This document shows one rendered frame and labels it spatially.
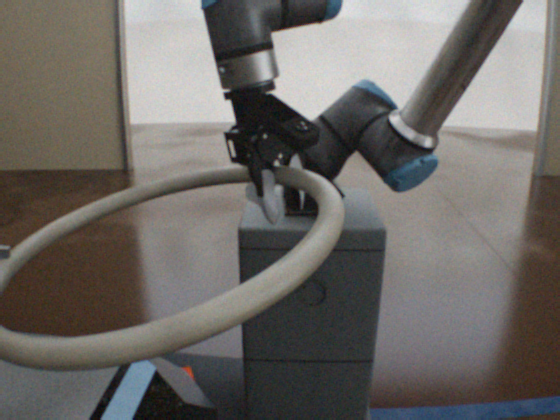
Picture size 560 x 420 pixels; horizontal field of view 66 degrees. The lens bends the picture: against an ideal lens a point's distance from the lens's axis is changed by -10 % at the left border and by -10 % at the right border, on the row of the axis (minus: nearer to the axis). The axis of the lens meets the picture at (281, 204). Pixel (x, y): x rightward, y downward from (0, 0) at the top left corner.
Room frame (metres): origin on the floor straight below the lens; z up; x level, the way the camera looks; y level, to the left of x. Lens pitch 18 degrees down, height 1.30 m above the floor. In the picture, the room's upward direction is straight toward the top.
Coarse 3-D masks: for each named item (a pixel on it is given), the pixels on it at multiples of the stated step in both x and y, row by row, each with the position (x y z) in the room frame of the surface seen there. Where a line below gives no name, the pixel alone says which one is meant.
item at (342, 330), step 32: (352, 192) 1.48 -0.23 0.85; (256, 224) 1.18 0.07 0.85; (288, 224) 1.18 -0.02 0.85; (352, 224) 1.18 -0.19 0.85; (384, 224) 1.19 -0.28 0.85; (256, 256) 1.16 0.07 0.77; (352, 256) 1.15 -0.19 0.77; (384, 256) 1.15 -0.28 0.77; (320, 288) 1.15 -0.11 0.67; (352, 288) 1.15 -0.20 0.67; (256, 320) 1.16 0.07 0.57; (288, 320) 1.15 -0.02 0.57; (320, 320) 1.15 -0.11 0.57; (352, 320) 1.15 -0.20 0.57; (256, 352) 1.16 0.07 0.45; (288, 352) 1.15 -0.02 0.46; (320, 352) 1.15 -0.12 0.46; (352, 352) 1.15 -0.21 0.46; (256, 384) 1.16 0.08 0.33; (288, 384) 1.15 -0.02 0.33; (320, 384) 1.15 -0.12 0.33; (352, 384) 1.15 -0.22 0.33; (256, 416) 1.16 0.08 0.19; (288, 416) 1.15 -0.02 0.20; (320, 416) 1.15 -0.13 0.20; (352, 416) 1.15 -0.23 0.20
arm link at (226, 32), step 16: (208, 0) 0.67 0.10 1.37; (224, 0) 0.66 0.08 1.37; (240, 0) 0.66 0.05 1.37; (256, 0) 0.67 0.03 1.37; (272, 0) 0.69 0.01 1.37; (208, 16) 0.68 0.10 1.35; (224, 16) 0.66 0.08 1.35; (240, 16) 0.66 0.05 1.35; (256, 16) 0.67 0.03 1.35; (272, 16) 0.69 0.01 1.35; (208, 32) 0.69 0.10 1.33; (224, 32) 0.67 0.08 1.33; (240, 32) 0.66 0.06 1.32; (256, 32) 0.67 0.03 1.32; (272, 32) 0.73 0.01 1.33; (224, 48) 0.67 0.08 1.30; (240, 48) 0.66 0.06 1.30; (256, 48) 0.67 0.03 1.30; (272, 48) 0.69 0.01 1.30
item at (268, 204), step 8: (264, 176) 0.67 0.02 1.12; (272, 176) 0.68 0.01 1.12; (264, 184) 0.67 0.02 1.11; (272, 184) 0.68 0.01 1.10; (248, 192) 0.71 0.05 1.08; (264, 192) 0.67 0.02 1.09; (272, 192) 0.68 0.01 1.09; (256, 200) 0.70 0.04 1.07; (264, 200) 0.67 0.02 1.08; (272, 200) 0.68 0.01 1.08; (264, 208) 0.68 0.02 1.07; (272, 208) 0.68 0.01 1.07; (272, 216) 0.68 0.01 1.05; (272, 224) 0.69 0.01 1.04
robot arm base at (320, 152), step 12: (312, 120) 1.35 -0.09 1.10; (324, 120) 1.31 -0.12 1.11; (324, 132) 1.29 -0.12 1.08; (336, 132) 1.28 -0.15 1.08; (324, 144) 1.27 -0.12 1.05; (336, 144) 1.28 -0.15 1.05; (348, 144) 1.29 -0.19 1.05; (312, 156) 1.26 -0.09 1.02; (324, 156) 1.26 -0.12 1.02; (336, 156) 1.28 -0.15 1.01; (348, 156) 1.31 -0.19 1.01; (324, 168) 1.26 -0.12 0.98; (336, 168) 1.30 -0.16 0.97
